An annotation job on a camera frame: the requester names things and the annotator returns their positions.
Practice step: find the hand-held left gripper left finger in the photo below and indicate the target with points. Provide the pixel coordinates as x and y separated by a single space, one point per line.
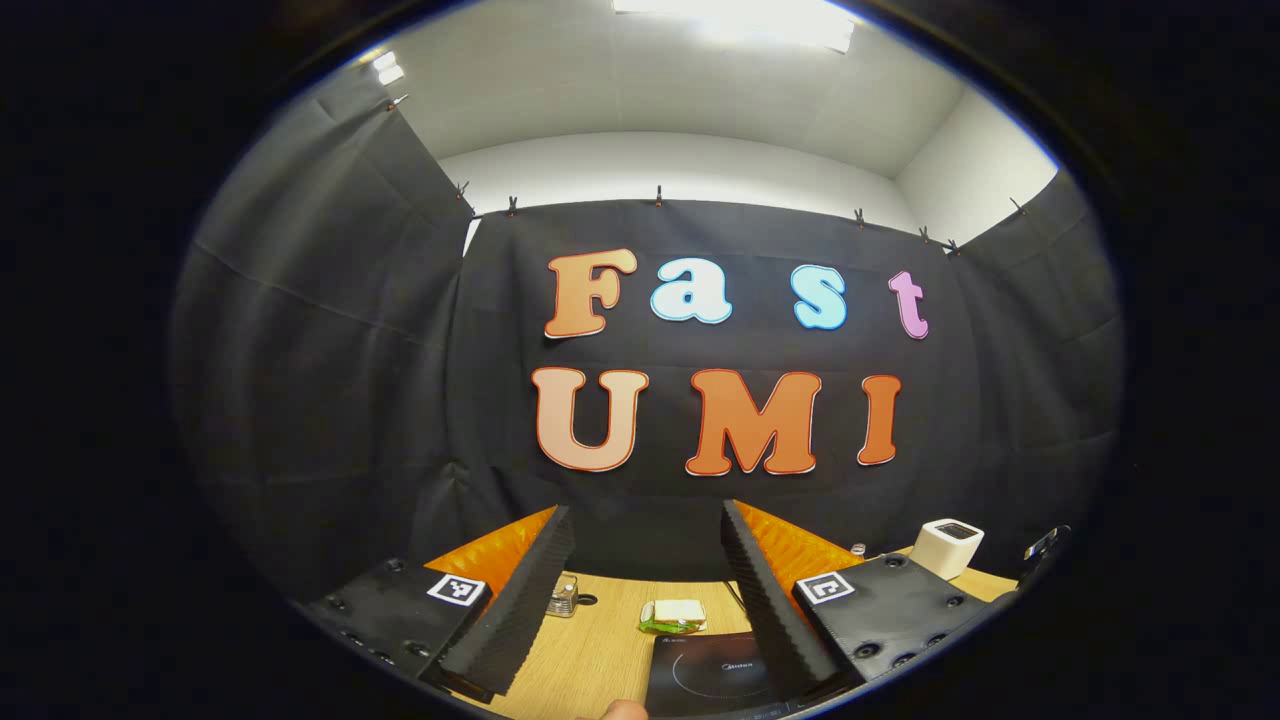
520 610

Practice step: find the white toaster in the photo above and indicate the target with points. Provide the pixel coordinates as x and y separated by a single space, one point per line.
945 548

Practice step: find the sandwich with lettuce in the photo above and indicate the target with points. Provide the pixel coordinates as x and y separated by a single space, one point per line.
675 615

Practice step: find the black backdrop cloth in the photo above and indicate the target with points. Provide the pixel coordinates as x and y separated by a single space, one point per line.
380 400

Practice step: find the row of black cloth clips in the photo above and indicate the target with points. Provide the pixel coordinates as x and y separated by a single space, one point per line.
659 195

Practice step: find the small ceiling light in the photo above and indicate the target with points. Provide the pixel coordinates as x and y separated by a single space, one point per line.
388 68

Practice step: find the black induction cooktop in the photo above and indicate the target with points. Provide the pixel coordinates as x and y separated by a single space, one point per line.
700 675

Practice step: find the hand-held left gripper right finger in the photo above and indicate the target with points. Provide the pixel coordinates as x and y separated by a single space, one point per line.
775 610

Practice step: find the clear utensil holder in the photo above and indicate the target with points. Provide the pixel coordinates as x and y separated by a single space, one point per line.
563 598

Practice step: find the ceiling light panel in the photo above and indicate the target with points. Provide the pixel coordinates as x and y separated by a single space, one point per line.
740 18

